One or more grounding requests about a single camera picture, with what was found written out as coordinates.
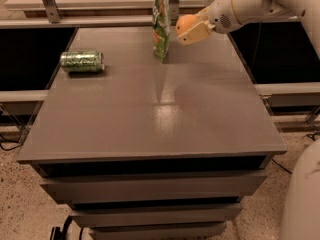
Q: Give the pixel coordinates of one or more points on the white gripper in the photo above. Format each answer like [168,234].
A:
[221,16]

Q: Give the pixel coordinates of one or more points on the orange fruit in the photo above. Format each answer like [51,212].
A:
[184,23]

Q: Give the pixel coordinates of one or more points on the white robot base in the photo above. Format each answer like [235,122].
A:
[301,214]

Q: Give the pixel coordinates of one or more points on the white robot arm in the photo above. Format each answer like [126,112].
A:
[307,12]

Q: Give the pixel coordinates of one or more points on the green rice chip bag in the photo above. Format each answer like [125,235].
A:
[160,28]

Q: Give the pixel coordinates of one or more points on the green soda can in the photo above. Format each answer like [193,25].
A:
[82,61]

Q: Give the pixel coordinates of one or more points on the grey drawer cabinet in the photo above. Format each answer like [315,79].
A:
[152,148]

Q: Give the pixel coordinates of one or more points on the metal railing frame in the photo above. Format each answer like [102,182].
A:
[54,19]

